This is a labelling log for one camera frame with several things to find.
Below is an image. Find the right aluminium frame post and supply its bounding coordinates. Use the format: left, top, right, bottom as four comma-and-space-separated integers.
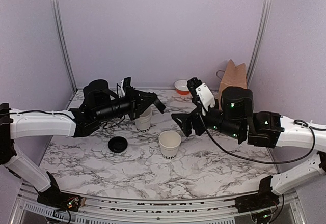
247, 0, 273, 87

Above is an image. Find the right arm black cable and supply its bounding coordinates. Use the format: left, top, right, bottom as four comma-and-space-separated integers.
198, 114, 319, 165

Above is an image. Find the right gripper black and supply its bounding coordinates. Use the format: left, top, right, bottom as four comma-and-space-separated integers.
172, 98, 245, 141

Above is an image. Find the left aluminium frame post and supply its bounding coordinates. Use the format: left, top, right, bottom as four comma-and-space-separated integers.
51, 0, 77, 93

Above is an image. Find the orange white bowl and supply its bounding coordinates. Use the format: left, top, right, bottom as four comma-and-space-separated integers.
174, 80, 190, 95

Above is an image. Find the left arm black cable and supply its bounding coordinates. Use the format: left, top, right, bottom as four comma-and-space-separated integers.
7, 83, 128, 130

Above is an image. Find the aluminium frame post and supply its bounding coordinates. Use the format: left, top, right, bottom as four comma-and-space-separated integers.
247, 0, 273, 87
51, 0, 77, 93

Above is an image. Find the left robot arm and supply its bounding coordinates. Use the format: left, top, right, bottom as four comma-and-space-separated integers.
1, 77, 166, 209

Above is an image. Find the stack of white paper cups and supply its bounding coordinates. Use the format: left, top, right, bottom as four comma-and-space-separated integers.
134, 107, 152, 133

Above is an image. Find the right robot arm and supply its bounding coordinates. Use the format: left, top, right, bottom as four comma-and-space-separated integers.
172, 84, 325, 213

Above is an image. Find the white paper cup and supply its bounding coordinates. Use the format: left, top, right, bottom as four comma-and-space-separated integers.
158, 131, 182, 159

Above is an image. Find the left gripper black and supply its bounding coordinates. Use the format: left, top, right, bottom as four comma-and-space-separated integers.
95, 86, 157, 123

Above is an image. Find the brown paper bag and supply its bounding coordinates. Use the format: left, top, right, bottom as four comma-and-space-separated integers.
218, 60, 247, 100

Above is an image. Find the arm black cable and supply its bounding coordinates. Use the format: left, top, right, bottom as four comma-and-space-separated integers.
7, 83, 128, 130
198, 114, 319, 165

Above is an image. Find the front aluminium rail base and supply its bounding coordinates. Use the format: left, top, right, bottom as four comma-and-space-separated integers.
9, 182, 307, 223

